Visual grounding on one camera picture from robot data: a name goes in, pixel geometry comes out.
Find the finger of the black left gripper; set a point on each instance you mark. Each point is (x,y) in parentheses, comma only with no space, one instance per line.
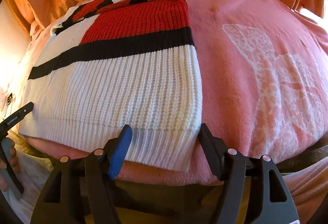
(15,118)

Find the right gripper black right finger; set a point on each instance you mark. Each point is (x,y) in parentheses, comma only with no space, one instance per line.
(214,149)

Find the white red black knit sweater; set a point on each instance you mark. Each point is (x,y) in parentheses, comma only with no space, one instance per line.
(111,63)

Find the person's left hand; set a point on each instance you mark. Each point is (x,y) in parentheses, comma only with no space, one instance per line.
(13,161)

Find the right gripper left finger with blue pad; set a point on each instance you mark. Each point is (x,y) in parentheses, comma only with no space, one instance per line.
(119,152)

